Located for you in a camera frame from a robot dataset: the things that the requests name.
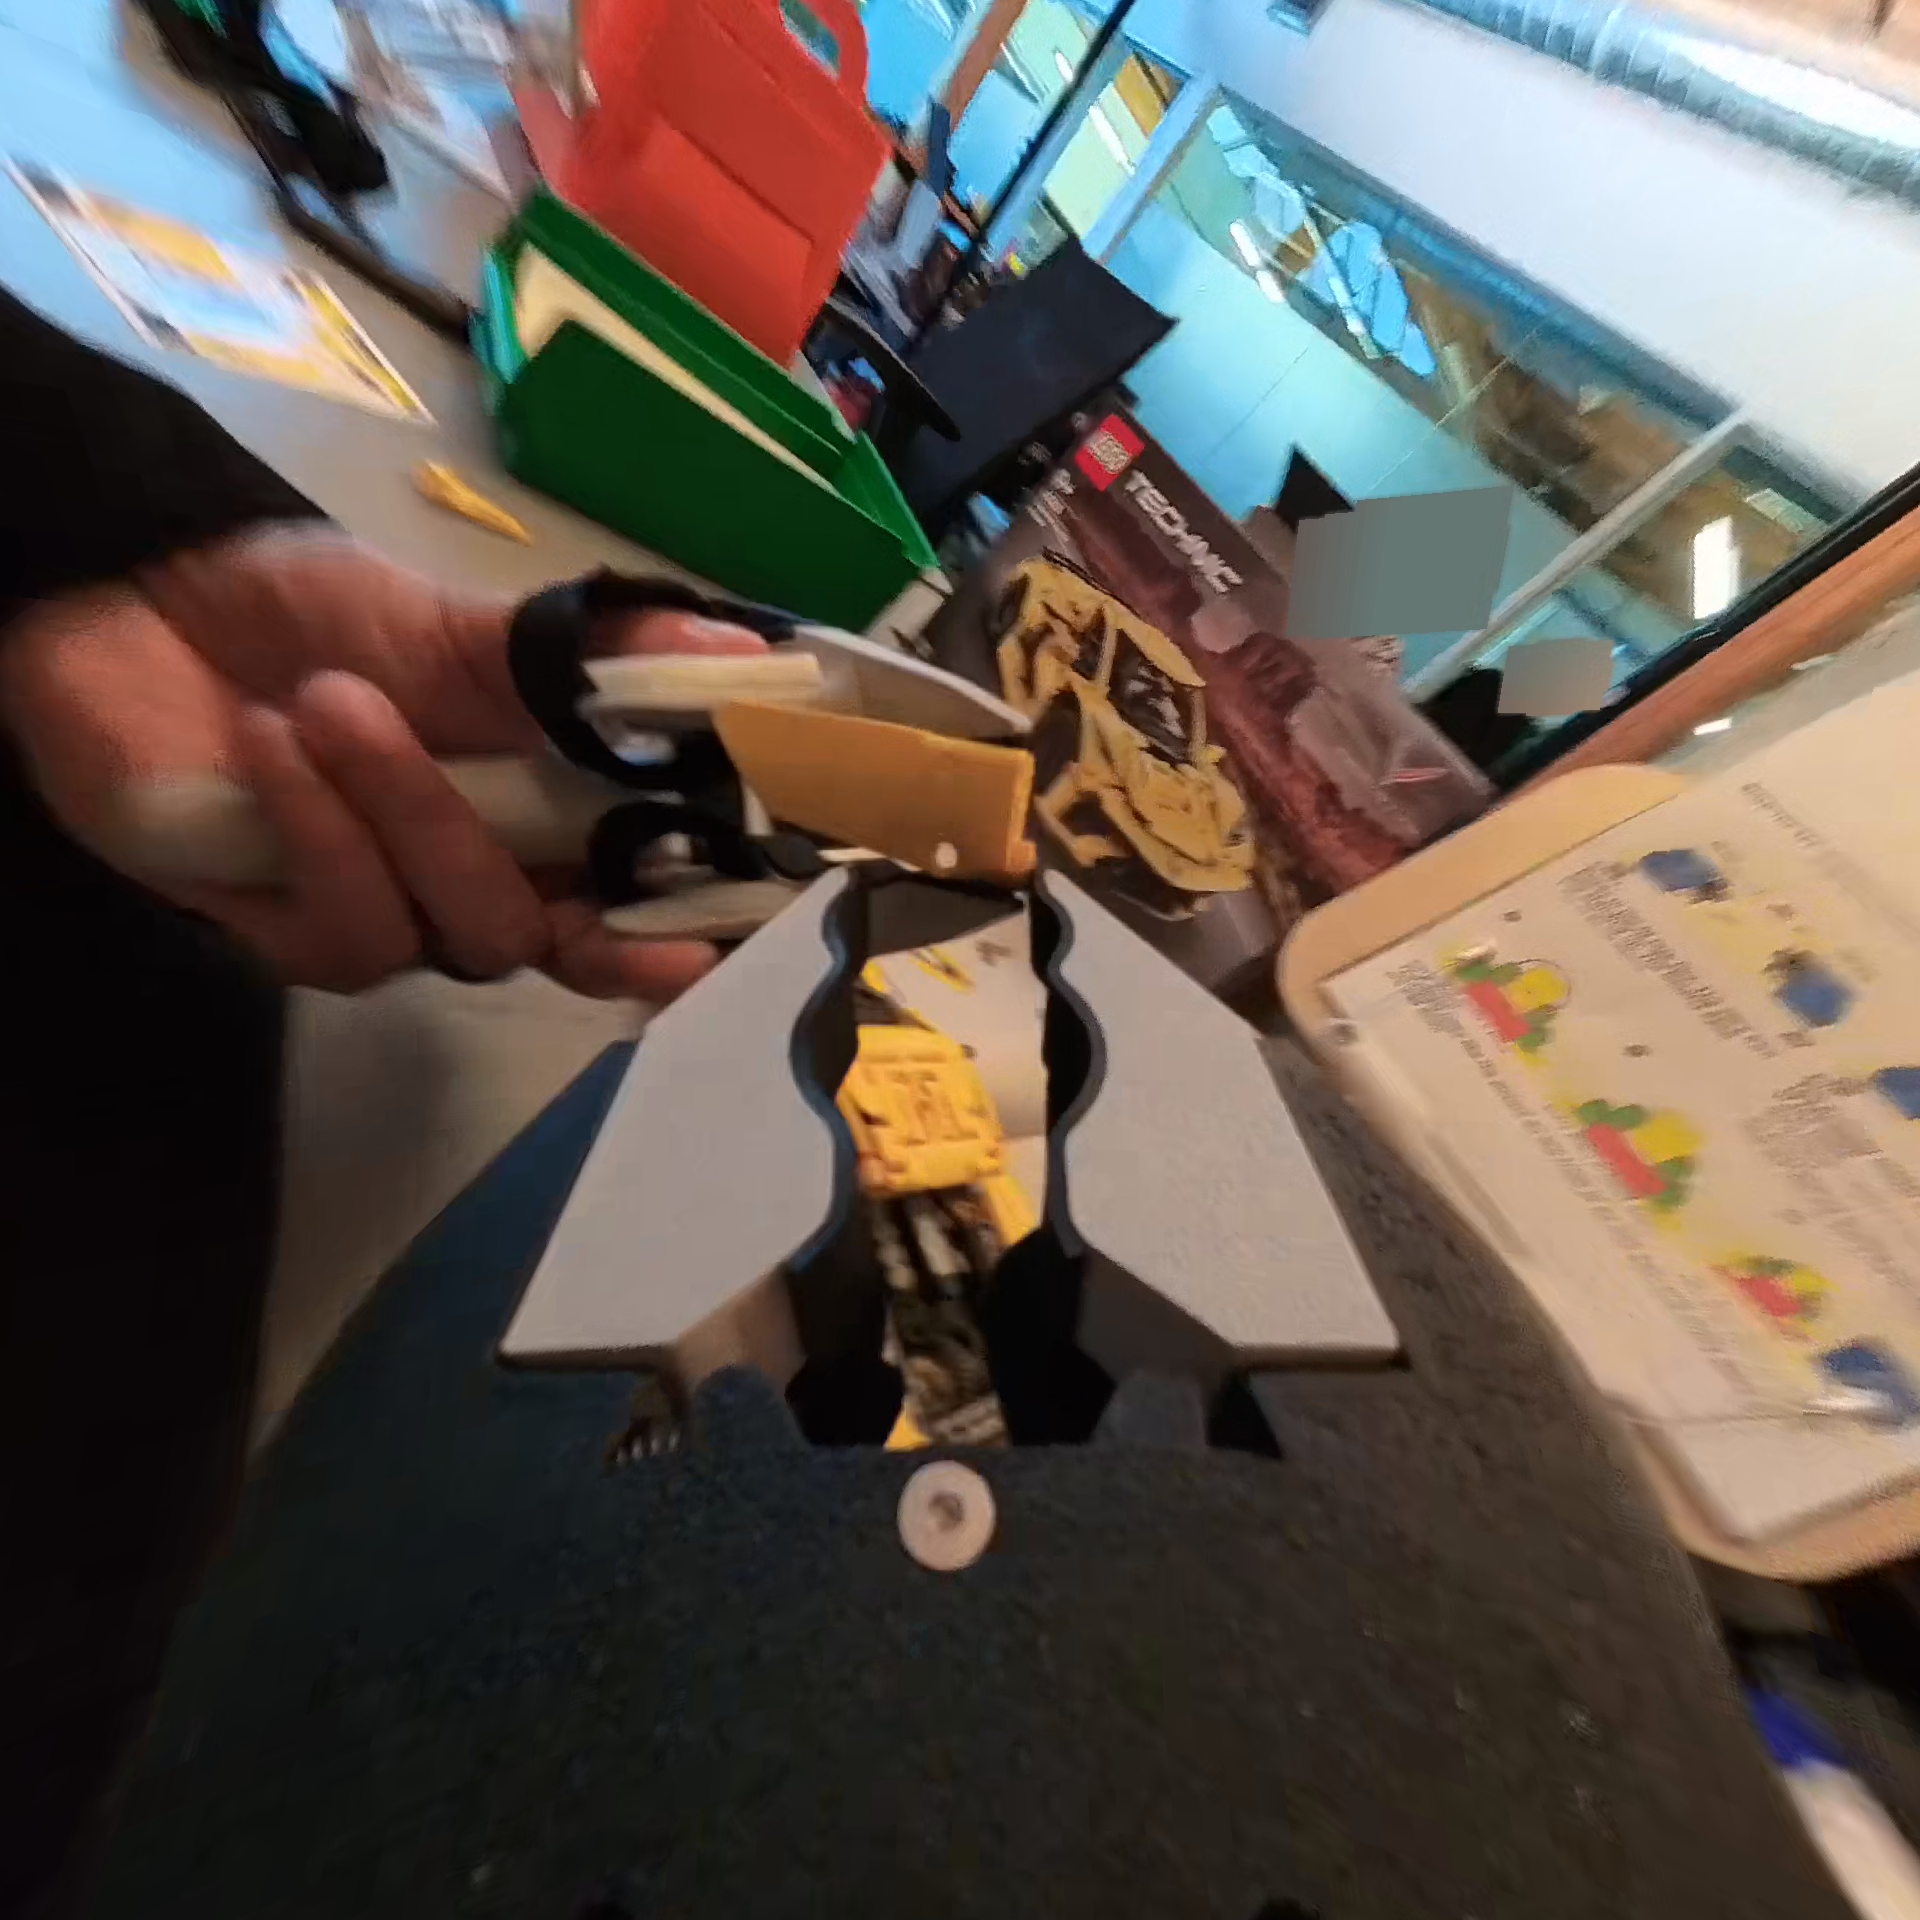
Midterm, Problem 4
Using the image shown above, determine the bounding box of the green plastic bin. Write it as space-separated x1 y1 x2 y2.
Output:
472 188 941 634

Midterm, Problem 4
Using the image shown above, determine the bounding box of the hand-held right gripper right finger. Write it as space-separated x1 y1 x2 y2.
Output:
1030 867 1408 1393

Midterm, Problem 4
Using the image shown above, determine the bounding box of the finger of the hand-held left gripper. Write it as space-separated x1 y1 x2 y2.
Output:
599 870 1037 958
578 622 1040 746

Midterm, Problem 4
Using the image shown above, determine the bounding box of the yellow brick panel piece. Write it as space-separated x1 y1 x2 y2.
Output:
712 697 1040 886

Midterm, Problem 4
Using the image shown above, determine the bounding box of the dark sherpa-lined jacket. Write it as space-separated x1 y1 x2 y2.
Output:
0 838 295 1920

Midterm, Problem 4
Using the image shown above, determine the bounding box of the toy car box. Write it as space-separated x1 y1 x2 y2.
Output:
919 407 1494 999

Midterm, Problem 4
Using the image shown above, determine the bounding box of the yellow printed leaflet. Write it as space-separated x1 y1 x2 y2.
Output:
5 153 440 430

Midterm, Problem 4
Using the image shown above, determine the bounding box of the wooden clipboard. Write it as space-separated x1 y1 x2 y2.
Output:
1274 661 1920 1585

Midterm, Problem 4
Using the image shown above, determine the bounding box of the silver spiral duct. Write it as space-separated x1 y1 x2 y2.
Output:
1409 0 1920 203

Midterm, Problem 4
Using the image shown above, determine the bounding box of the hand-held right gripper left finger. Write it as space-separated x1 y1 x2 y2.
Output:
498 870 858 1379

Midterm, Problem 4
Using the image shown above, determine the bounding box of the red carry bag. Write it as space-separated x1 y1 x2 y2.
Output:
513 0 896 366

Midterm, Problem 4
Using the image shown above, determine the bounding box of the printed instruction sheet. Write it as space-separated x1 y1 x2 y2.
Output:
1319 705 1920 1502

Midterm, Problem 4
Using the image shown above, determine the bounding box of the yellow brick toy car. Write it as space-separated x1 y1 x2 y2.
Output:
829 959 1046 1451

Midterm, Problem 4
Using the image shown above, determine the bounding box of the black office chair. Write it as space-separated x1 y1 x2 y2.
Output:
809 239 1182 527

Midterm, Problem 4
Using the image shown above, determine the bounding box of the grey desk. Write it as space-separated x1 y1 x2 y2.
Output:
0 46 1321 1466

